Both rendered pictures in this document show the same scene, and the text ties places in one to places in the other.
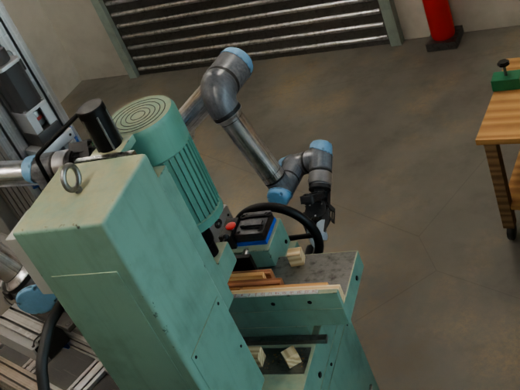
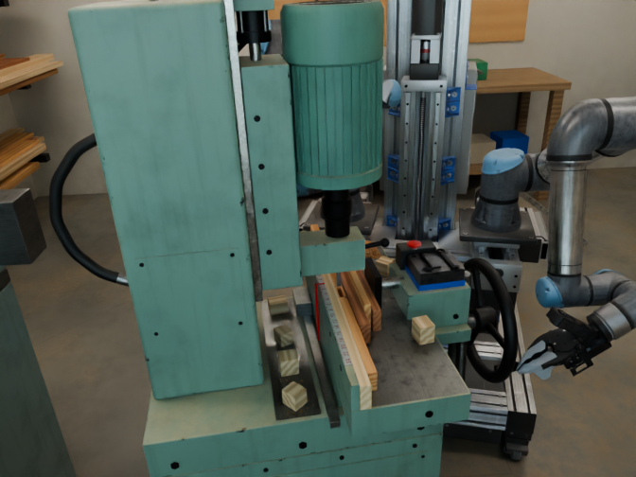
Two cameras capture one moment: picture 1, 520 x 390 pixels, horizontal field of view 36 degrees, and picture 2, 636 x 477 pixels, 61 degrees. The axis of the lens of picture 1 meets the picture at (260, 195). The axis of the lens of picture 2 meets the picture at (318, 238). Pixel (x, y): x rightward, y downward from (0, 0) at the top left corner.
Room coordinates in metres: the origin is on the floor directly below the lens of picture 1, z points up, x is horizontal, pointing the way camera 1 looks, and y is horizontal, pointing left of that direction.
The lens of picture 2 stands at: (1.01, -0.57, 1.55)
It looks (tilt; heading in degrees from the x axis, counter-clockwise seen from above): 26 degrees down; 52
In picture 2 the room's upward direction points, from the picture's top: 3 degrees counter-clockwise
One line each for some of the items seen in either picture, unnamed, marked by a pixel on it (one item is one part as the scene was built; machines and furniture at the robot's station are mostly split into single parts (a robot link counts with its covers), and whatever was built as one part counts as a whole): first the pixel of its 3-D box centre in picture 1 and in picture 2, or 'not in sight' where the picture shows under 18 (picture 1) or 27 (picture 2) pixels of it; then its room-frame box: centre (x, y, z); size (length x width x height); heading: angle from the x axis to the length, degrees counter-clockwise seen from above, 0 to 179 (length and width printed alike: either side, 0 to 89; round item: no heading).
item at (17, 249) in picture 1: (46, 251); not in sight; (1.45, 0.46, 1.40); 0.10 x 0.06 x 0.16; 150
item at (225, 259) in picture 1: (213, 272); (328, 254); (1.64, 0.19, 1.03); 0.14 x 0.07 x 0.09; 150
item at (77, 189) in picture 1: (71, 178); not in sight; (1.41, 0.32, 1.55); 0.06 x 0.02 x 0.07; 150
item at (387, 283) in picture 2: (244, 261); (386, 283); (1.74, 0.11, 0.95); 0.09 x 0.07 x 0.09; 60
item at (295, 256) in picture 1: (295, 256); (422, 329); (1.70, -0.02, 0.92); 0.04 x 0.03 x 0.04; 67
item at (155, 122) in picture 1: (165, 169); (333, 95); (1.66, 0.18, 1.35); 0.18 x 0.18 x 0.31
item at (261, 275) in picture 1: (229, 283); (355, 288); (1.70, 0.17, 0.93); 0.22 x 0.01 x 0.06; 60
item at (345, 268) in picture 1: (254, 279); (389, 314); (1.74, 0.11, 0.87); 0.61 x 0.30 x 0.06; 60
